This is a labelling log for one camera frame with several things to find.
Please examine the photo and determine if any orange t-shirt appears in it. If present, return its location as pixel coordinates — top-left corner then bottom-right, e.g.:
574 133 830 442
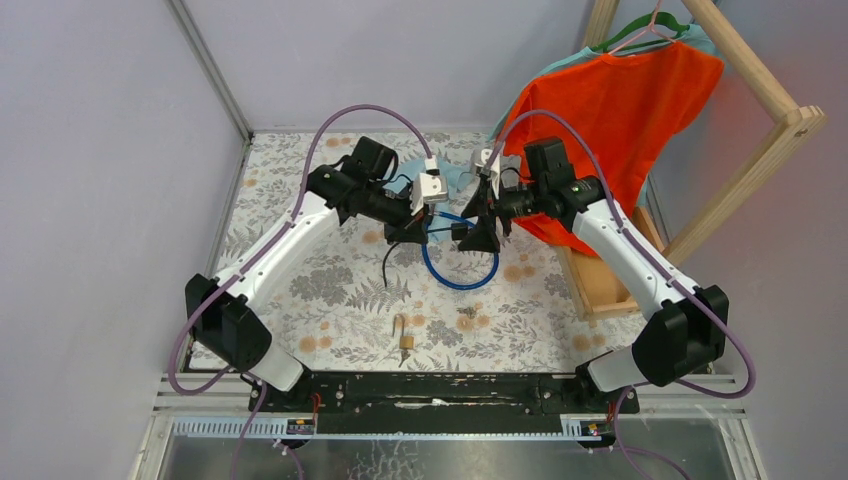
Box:
495 42 726 258

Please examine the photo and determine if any brass padlock with key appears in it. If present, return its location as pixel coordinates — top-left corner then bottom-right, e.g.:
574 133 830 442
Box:
393 313 414 367

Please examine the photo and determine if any teal t-shirt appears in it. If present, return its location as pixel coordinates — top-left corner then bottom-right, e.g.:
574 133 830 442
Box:
488 24 724 141

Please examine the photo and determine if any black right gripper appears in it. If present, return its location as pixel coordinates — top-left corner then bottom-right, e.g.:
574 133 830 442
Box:
457 176 546 254

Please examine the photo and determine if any pink clothes hanger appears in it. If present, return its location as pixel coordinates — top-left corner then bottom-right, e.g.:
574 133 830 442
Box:
596 1 688 55

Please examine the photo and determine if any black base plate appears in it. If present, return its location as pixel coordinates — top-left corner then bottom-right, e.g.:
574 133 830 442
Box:
248 371 640 425

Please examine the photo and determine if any blue cable lock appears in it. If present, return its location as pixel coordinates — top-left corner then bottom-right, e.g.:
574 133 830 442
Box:
421 210 501 291

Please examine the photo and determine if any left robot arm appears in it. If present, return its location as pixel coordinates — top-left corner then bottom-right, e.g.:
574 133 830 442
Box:
185 137 446 411

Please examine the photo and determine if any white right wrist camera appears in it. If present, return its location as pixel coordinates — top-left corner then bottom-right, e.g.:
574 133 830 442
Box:
469 148 503 199

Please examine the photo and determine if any light blue towel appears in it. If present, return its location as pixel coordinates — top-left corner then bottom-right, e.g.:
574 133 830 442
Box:
385 156 472 203

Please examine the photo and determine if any green clothes hanger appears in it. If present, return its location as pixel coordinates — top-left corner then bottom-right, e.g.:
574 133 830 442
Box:
591 11 689 54

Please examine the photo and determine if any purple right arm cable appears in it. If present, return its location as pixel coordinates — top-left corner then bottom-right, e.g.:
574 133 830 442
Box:
486 109 758 480

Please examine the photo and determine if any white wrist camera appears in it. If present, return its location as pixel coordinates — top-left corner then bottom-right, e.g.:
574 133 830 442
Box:
411 156 449 214
469 148 503 199

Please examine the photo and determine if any wooden clothes rack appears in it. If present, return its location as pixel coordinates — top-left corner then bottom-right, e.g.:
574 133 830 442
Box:
555 0 827 322

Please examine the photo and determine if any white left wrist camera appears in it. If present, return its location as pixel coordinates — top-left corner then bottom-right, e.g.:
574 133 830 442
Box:
411 156 449 214

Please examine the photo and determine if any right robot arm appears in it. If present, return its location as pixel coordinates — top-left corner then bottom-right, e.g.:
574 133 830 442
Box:
452 138 729 412

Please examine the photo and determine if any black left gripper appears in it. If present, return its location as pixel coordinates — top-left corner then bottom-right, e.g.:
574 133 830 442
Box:
360 182 427 245

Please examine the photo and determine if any aluminium slotted rail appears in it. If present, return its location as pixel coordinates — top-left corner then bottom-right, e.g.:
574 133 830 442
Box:
173 414 613 443

